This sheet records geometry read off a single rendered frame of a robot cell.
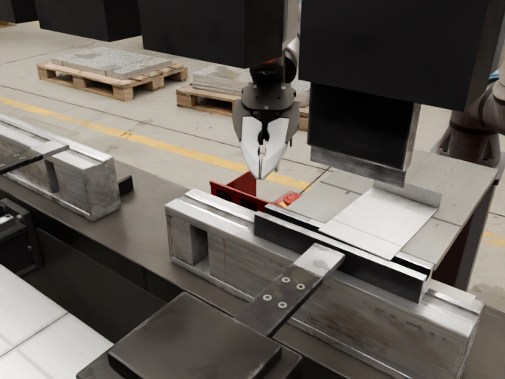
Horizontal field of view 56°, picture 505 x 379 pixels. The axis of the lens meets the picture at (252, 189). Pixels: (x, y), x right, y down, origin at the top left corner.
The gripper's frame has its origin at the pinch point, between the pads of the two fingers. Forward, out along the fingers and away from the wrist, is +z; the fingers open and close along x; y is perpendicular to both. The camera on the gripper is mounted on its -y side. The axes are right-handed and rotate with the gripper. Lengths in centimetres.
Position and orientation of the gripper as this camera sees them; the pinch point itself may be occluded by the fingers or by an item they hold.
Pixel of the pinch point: (260, 166)
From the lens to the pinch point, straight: 60.5
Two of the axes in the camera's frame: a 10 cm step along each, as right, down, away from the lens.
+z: -1.0, 8.5, -5.1
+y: 0.6, 5.2, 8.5
